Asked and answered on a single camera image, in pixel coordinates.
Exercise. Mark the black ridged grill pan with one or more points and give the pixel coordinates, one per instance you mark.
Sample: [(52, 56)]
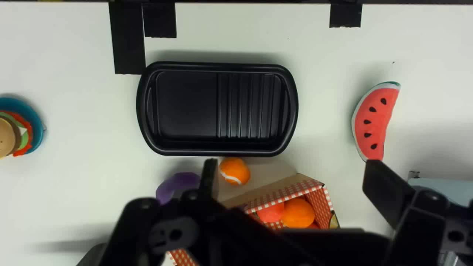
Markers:
[(216, 108)]

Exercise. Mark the light blue toaster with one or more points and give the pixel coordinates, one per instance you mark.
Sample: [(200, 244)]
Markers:
[(444, 189)]

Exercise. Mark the purple eggplant toy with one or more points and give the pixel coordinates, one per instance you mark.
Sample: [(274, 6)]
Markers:
[(175, 185)]

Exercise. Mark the plain orange toy fruit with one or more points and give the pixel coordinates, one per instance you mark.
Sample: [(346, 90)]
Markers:
[(298, 213)]

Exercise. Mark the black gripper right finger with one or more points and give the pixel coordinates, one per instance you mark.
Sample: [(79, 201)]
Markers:
[(423, 222)]

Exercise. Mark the red-orange toy fruit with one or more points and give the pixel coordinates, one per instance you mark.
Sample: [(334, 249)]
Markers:
[(271, 213)]

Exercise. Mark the small black table edge bracket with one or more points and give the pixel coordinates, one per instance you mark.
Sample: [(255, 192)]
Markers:
[(346, 14)]

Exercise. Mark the red checkered cardboard box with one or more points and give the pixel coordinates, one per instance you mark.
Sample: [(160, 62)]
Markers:
[(275, 185)]

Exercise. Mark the watermelon slice toy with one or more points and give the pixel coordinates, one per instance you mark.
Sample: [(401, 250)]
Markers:
[(376, 120)]

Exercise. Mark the orange toy with white stripe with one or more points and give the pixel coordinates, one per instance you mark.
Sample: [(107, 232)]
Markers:
[(235, 170)]

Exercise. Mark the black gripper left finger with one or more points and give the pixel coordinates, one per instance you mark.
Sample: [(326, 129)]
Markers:
[(163, 231)]

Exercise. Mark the large black table edge bracket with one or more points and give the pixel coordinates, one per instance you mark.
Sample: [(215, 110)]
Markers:
[(129, 34)]

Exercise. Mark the toy burger on teal plate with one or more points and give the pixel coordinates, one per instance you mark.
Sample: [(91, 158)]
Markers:
[(15, 130)]

